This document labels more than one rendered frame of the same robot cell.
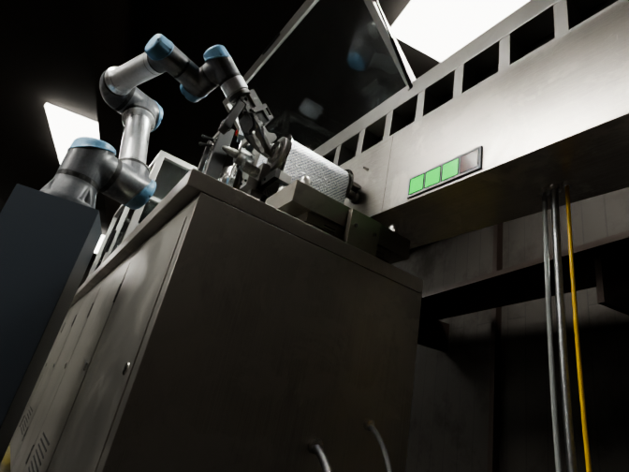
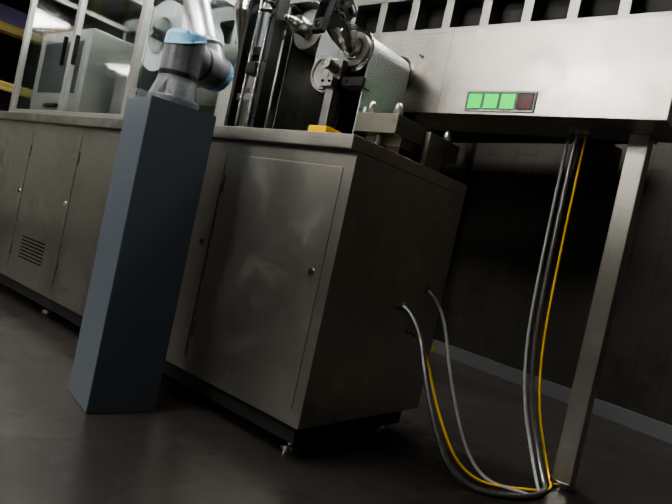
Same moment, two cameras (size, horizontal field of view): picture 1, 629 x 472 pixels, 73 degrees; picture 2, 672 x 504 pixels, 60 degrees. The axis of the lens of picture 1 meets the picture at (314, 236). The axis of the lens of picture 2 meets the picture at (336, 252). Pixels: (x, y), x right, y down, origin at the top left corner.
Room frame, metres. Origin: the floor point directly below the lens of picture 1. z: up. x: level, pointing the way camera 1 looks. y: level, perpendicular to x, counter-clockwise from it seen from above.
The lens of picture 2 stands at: (-0.69, 0.77, 0.63)
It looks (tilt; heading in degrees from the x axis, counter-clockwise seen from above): 2 degrees down; 340
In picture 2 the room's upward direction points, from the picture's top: 12 degrees clockwise
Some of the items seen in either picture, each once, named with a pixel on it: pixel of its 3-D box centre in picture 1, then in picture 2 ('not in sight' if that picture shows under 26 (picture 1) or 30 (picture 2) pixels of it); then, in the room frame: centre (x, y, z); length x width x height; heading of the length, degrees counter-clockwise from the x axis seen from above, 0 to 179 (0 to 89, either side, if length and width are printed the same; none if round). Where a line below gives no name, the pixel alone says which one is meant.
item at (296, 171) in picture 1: (311, 201); (381, 102); (1.16, 0.03, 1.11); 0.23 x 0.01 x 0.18; 120
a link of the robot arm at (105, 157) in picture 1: (90, 162); (184, 53); (1.13, 0.70, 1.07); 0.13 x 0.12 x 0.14; 138
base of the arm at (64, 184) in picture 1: (71, 195); (175, 91); (1.12, 0.70, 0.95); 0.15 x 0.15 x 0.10
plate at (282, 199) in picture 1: (338, 229); (409, 139); (1.08, -0.06, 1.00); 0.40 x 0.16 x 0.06; 120
